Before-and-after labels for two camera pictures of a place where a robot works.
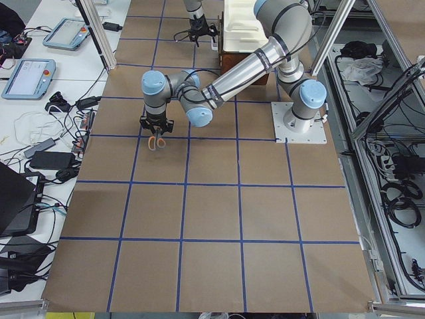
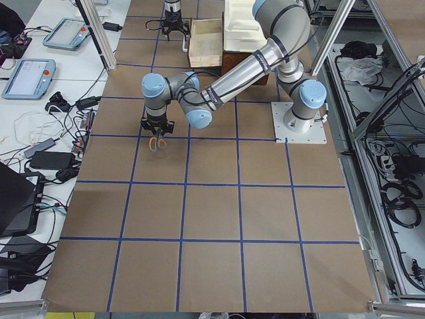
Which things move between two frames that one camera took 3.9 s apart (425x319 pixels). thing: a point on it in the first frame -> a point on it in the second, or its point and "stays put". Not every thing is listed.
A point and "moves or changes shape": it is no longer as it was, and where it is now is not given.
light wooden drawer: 220,40 moves or changes shape
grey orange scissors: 153,143 stays put
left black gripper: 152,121 stays put
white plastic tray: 243,32 stays put
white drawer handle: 214,48 -> 184,49
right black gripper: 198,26 -> 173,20
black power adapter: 111,26 stays put
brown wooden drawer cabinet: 229,61 stays put
